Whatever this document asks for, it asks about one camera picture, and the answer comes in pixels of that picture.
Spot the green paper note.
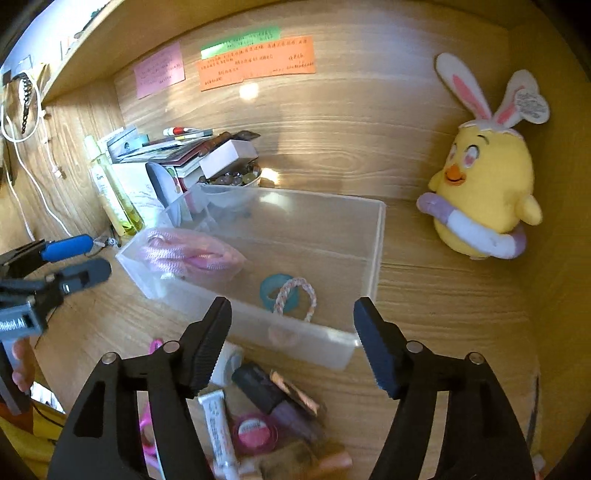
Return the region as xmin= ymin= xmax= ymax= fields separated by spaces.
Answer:
xmin=201 ymin=27 xmax=282 ymax=53

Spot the white marker red cap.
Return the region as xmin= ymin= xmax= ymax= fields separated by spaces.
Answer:
xmin=163 ymin=126 xmax=214 ymax=139

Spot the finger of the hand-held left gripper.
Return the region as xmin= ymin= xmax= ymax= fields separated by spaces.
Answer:
xmin=0 ymin=258 xmax=112 ymax=320
xmin=0 ymin=234 xmax=93 ymax=278

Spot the clear plastic storage box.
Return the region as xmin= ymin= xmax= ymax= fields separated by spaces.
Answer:
xmin=115 ymin=185 xmax=387 ymax=371

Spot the pink hair tie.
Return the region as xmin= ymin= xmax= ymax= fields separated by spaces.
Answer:
xmin=267 ymin=323 xmax=300 ymax=347

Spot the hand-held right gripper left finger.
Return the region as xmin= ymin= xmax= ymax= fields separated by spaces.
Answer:
xmin=48 ymin=296 xmax=232 ymax=480

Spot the grey white oval packet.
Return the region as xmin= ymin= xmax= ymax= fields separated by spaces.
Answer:
xmin=145 ymin=161 xmax=181 ymax=205

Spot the pastel braided bracelet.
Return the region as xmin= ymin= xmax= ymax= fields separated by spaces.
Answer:
xmin=273 ymin=278 xmax=318 ymax=322

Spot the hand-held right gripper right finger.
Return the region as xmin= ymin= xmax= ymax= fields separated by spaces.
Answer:
xmin=353 ymin=296 xmax=536 ymax=480

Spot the glittery rose gold case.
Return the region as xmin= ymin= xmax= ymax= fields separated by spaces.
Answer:
xmin=269 ymin=369 xmax=321 ymax=416

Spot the brown cosmetic case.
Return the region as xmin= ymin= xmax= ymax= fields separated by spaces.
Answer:
xmin=240 ymin=438 xmax=354 ymax=480

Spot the white cosmetic tube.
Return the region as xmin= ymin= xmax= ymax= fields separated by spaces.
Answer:
xmin=198 ymin=389 xmax=242 ymax=480

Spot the black chain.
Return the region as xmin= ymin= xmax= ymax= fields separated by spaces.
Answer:
xmin=16 ymin=74 xmax=38 ymax=136

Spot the bowl of beads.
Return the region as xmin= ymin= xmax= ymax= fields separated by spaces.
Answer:
xmin=198 ymin=165 xmax=263 ymax=213

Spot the wooden shelf board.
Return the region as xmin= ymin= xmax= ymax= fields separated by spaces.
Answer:
xmin=41 ymin=0 xmax=232 ymax=107

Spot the small white carton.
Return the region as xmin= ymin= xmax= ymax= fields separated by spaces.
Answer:
xmin=199 ymin=140 xmax=258 ymax=179

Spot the white charging cable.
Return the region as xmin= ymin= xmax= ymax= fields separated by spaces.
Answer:
xmin=0 ymin=99 xmax=66 ymax=232

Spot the yellow chick plush toy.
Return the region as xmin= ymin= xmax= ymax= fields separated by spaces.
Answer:
xmin=417 ymin=52 xmax=551 ymax=260

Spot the stack of books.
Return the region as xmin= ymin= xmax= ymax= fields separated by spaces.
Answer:
xmin=107 ymin=126 xmax=262 ymax=192

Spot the pink round tin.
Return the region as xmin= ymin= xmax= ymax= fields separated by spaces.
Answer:
xmin=232 ymin=412 xmax=279 ymax=454

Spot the orange paper note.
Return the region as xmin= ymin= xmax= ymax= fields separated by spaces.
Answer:
xmin=196 ymin=36 xmax=317 ymax=92

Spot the yellow oil bottle white label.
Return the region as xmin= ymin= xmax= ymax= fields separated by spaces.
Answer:
xmin=84 ymin=135 xmax=127 ymax=236

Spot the pink sticky note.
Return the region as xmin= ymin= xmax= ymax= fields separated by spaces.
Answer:
xmin=134 ymin=43 xmax=186 ymax=100

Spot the yellow garment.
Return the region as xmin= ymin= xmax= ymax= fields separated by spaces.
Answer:
xmin=0 ymin=401 xmax=70 ymax=468

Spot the small white jar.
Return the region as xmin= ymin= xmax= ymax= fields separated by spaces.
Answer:
xmin=210 ymin=343 xmax=245 ymax=387

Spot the person's left hand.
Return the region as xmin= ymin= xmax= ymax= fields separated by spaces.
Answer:
xmin=11 ymin=339 xmax=37 ymax=396

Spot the teal ring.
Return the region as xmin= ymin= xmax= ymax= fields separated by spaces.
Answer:
xmin=259 ymin=273 xmax=301 ymax=315

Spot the dark purple nail polish bottle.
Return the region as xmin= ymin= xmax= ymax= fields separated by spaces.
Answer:
xmin=231 ymin=363 xmax=326 ymax=444

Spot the tall white carton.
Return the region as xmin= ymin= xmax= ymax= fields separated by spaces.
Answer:
xmin=111 ymin=162 xmax=171 ymax=230

